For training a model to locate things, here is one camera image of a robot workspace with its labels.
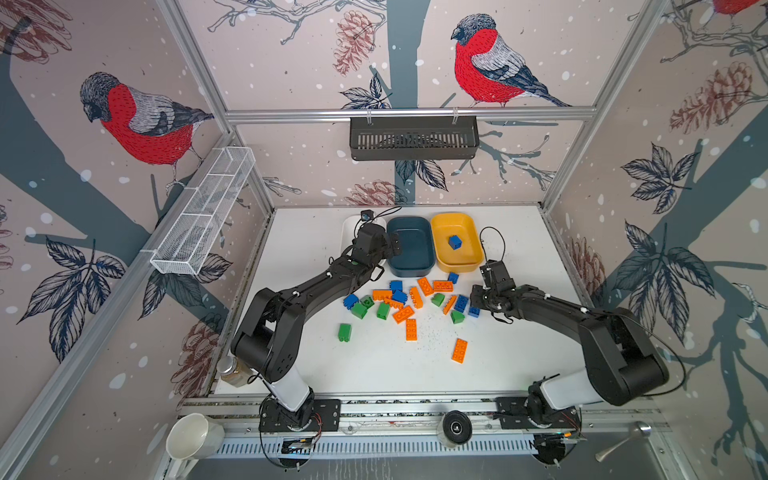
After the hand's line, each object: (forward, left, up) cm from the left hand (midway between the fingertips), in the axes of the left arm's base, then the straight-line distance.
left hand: (386, 236), depth 89 cm
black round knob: (-48, -15, -6) cm, 51 cm away
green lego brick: (-16, +9, -16) cm, 25 cm away
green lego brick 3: (-19, -22, -17) cm, 34 cm away
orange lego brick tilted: (-17, -5, -19) cm, 26 cm away
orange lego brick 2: (-8, -19, -18) cm, 27 cm away
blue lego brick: (-13, +12, -16) cm, 24 cm away
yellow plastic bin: (+2, -29, -13) cm, 32 cm away
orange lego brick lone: (-29, -21, -17) cm, 39 cm away
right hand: (-13, -29, -16) cm, 35 cm away
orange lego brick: (-22, -7, -18) cm, 29 cm away
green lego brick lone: (-23, +13, -16) cm, 31 cm away
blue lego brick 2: (-17, -27, -16) cm, 36 cm away
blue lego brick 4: (-5, -22, -16) cm, 28 cm away
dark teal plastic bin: (+6, -11, -19) cm, 22 cm away
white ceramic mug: (-49, +43, -11) cm, 66 cm away
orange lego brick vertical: (-12, -9, -16) cm, 22 cm away
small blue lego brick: (+11, -26, -17) cm, 32 cm away
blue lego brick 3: (-11, -4, -17) cm, 21 cm away
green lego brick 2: (-16, +1, -17) cm, 24 cm away
